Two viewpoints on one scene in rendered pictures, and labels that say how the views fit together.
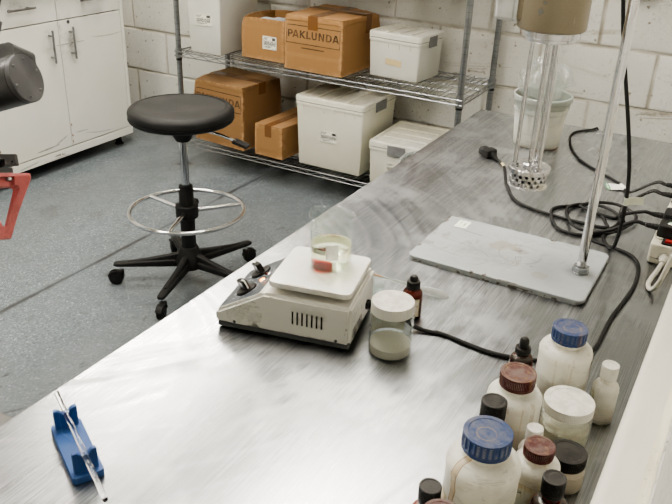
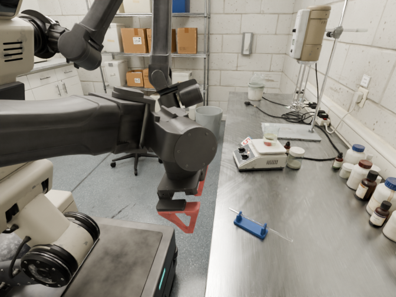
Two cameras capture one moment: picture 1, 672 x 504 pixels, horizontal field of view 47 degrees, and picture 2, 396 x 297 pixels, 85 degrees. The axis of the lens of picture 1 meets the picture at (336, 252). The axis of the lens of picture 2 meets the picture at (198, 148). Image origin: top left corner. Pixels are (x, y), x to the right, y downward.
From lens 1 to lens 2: 0.65 m
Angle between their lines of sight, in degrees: 18
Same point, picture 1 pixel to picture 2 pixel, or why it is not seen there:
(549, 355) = (356, 155)
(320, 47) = not seen: hidden behind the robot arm
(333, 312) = (281, 157)
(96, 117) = not seen: hidden behind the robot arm
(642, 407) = not seen: outside the picture
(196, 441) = (279, 210)
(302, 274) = (265, 148)
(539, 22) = (309, 58)
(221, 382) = (262, 188)
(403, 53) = (183, 78)
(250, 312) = (252, 164)
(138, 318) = (128, 176)
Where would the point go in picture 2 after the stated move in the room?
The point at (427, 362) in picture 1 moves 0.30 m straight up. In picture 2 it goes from (306, 166) to (326, 99)
